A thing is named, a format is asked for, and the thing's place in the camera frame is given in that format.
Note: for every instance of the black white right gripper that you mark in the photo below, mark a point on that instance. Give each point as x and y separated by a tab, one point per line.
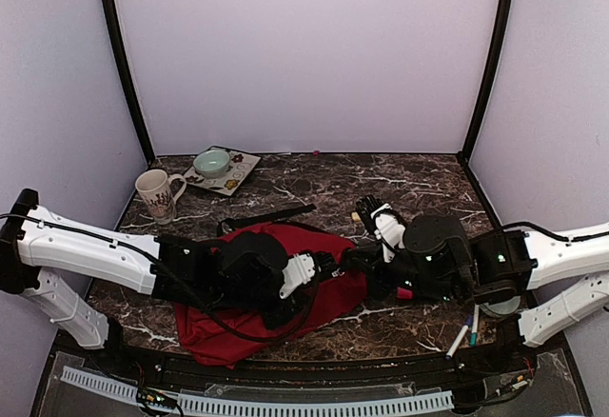
371	263

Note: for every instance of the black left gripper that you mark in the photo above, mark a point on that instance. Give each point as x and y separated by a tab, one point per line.
276	319

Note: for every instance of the red student backpack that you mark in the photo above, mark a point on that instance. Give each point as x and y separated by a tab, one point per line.
212	345

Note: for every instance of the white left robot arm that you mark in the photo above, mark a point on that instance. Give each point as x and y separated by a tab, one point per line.
36	244

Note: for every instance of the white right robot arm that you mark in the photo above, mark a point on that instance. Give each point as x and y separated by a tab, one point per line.
537	282

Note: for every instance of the pink black highlighter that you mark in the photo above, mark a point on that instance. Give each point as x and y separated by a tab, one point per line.
404	293

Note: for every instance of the white purple marker pen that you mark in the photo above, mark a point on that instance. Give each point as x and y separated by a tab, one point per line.
468	323

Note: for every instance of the white blue marker pen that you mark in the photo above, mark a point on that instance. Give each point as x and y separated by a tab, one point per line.
457	342

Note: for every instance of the white teal marker pen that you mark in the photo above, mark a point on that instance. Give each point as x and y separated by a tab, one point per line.
475	326

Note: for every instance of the round glass jar lid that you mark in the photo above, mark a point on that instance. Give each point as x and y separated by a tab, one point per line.
499	310

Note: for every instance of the square floral ceramic plate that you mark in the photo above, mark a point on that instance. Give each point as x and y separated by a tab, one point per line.
240	166

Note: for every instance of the light green ceramic bowl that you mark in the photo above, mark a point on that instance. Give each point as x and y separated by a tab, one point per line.
212	163

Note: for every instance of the white mug with coral print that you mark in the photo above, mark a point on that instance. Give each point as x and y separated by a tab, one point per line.
160	193

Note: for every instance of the grey slotted cable duct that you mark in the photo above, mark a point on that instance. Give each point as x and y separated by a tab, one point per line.
220	400

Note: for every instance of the black front frame rail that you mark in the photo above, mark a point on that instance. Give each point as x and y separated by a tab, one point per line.
170	369

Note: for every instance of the black right frame post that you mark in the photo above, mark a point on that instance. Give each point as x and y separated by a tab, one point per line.
487	81

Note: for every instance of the black frame post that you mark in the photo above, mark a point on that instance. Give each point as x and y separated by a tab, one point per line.
126	80
487	81

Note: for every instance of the black left frame post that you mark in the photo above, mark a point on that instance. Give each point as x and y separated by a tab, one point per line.
126	80

